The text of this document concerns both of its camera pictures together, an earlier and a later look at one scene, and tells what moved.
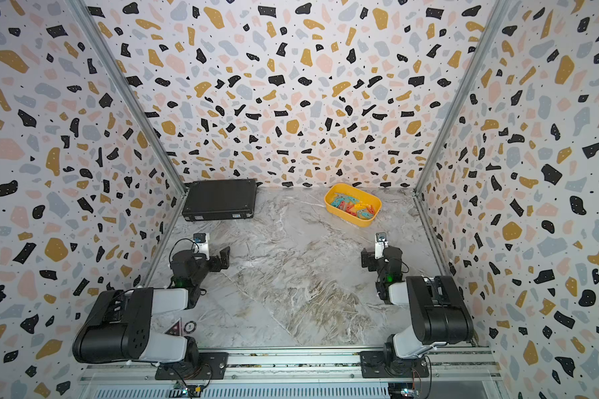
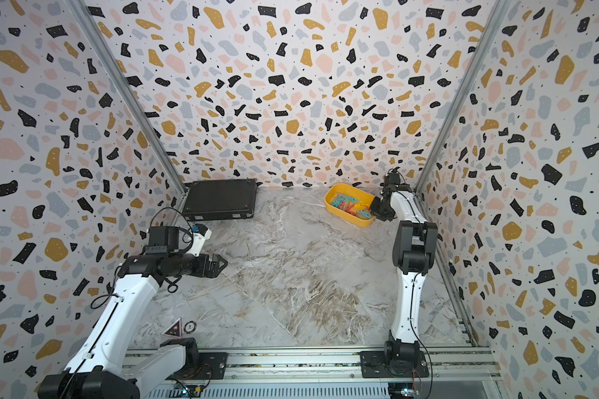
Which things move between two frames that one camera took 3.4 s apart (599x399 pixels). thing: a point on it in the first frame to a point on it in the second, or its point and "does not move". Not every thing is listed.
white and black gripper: x=381 y=243 to x=392 y=179
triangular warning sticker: x=175 y=328 does not move
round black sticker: x=190 y=327 does not move
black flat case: x=220 y=199 does not move
